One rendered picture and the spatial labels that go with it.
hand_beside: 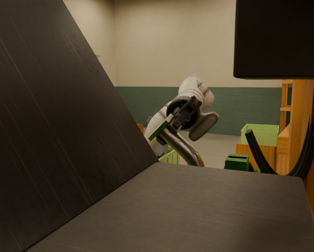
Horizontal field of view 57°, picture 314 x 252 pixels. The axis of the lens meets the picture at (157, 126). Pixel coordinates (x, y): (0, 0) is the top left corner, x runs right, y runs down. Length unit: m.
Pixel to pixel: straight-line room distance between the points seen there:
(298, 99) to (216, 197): 0.73
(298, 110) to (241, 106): 6.74
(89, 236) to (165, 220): 0.06
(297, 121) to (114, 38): 8.79
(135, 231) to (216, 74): 7.71
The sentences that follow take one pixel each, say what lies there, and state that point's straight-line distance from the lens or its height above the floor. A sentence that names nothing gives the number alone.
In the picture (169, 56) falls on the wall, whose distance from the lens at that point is 8.46.
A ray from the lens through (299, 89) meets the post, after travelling 0.98.
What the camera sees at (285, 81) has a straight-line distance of 6.87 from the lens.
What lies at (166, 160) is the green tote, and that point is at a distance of 1.59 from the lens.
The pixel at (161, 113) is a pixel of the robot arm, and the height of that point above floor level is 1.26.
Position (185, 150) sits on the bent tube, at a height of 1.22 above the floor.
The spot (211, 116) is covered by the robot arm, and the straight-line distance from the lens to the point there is 0.70.
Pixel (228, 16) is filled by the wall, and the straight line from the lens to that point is 7.97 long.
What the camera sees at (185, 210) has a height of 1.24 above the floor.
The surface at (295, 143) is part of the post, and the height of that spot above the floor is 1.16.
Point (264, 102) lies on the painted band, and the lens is 7.59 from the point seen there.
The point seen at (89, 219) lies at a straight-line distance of 0.24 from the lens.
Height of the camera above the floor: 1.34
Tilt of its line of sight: 8 degrees down
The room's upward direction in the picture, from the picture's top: straight up
